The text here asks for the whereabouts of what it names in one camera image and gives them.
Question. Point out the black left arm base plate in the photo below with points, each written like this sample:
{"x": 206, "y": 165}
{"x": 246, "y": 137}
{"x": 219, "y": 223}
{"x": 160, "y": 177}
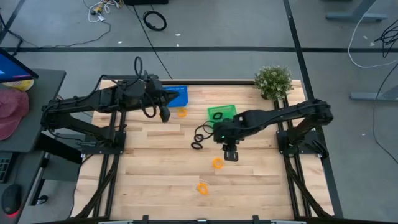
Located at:
{"x": 102, "y": 149}

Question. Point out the grey desk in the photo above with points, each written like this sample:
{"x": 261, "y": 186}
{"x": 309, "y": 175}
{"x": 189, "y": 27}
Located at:
{"x": 46, "y": 102}

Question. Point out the grey desk leg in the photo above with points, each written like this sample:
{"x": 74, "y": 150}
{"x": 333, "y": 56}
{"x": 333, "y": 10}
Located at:
{"x": 373, "y": 96}
{"x": 354, "y": 16}

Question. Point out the blue plastic basket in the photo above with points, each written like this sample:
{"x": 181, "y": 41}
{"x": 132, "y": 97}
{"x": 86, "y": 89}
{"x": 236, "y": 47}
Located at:
{"x": 183, "y": 98}

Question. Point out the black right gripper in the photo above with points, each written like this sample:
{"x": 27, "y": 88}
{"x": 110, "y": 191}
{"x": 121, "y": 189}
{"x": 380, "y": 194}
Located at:
{"x": 227, "y": 132}

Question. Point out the green plastic basket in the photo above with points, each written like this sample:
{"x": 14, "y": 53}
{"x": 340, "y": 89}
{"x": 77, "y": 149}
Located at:
{"x": 228, "y": 111}

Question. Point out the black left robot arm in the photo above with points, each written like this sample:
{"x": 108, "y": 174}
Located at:
{"x": 81, "y": 104}

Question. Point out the pink cap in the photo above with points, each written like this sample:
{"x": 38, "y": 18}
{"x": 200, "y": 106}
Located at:
{"x": 12, "y": 112}

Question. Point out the black table frame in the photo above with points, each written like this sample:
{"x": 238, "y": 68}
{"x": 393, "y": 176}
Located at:
{"x": 217, "y": 82}

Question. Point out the black keyboard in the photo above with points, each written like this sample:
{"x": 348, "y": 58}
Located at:
{"x": 3, "y": 168}

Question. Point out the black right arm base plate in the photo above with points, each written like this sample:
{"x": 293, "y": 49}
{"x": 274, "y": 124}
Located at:
{"x": 284, "y": 146}

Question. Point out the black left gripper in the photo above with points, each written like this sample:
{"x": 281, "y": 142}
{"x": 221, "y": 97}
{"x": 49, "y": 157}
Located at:
{"x": 154, "y": 90}

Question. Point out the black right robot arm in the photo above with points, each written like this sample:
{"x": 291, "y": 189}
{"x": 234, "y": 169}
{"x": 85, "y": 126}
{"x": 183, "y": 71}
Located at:
{"x": 280, "y": 116}

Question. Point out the green potted plant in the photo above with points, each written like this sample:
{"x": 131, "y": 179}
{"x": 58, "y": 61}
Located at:
{"x": 273, "y": 81}

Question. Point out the black computer mouse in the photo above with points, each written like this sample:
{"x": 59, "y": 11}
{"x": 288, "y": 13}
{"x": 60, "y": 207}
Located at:
{"x": 12, "y": 199}

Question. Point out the yellow bowl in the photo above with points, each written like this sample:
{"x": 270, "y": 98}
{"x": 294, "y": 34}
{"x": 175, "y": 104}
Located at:
{"x": 21, "y": 84}

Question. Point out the monitor with blue screen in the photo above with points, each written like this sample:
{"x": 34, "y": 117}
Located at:
{"x": 12, "y": 68}

